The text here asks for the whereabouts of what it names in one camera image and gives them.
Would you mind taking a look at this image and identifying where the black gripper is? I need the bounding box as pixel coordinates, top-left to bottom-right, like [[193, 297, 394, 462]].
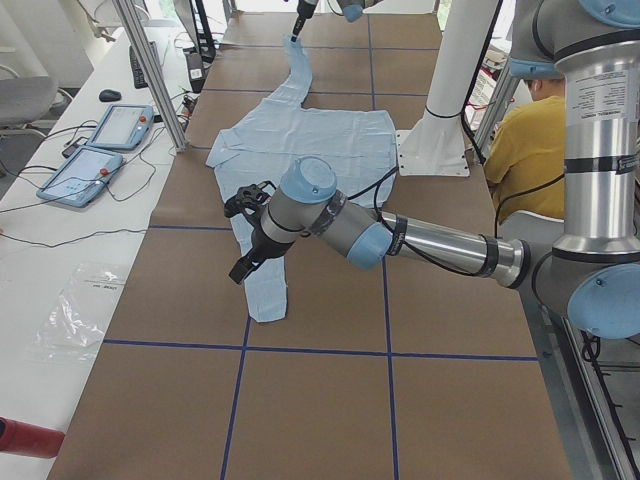
[[229, 207, 295, 284], [290, 0, 316, 42]]

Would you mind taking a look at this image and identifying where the light blue button shirt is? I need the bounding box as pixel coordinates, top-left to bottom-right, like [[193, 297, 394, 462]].
[[206, 38, 396, 323]]

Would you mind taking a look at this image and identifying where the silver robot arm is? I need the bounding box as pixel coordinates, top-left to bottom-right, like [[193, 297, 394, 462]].
[[225, 1, 639, 339], [290, 0, 381, 42]]

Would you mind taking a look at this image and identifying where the black keyboard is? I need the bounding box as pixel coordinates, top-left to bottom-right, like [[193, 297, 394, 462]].
[[129, 46, 148, 89]]

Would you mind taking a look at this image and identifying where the near blue teach pendant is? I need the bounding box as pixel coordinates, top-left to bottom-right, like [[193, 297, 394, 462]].
[[36, 146, 124, 208]]

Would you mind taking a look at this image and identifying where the blue teach pendant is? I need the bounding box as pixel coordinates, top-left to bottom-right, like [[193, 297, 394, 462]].
[[36, 146, 124, 208], [86, 103, 154, 151]]

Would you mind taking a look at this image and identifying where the far blue teach pendant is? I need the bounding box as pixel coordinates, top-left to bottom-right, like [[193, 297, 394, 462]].
[[86, 103, 154, 151]]

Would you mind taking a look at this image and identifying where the clear plastic zip bag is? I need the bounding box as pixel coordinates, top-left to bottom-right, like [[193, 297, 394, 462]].
[[26, 262, 130, 365]]

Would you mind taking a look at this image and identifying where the black computer mouse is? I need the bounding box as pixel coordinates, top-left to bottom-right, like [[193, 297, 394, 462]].
[[99, 89, 122, 103]]

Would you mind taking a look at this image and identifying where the grey office chair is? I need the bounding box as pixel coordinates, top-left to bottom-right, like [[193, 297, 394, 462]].
[[0, 76, 58, 128]]

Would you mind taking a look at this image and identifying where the person in yellow shirt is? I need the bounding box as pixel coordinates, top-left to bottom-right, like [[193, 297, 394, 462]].
[[484, 78, 565, 223]]

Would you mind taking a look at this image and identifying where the red cylinder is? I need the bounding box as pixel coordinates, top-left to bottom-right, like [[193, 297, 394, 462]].
[[0, 417, 65, 459]]

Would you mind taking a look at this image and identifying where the white chair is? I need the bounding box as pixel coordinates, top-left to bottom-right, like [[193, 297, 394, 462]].
[[499, 210, 564, 253]]

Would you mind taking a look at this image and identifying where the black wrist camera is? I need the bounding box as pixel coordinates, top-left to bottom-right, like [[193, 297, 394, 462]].
[[223, 180, 276, 218]]

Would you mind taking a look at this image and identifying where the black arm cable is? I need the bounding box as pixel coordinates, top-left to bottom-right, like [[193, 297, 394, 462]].
[[344, 167, 566, 276]]

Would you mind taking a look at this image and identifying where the aluminium frame post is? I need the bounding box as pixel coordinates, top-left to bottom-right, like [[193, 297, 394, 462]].
[[113, 0, 187, 152]]

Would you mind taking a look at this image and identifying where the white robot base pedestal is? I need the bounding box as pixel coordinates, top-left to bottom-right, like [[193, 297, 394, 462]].
[[397, 0, 502, 177]]

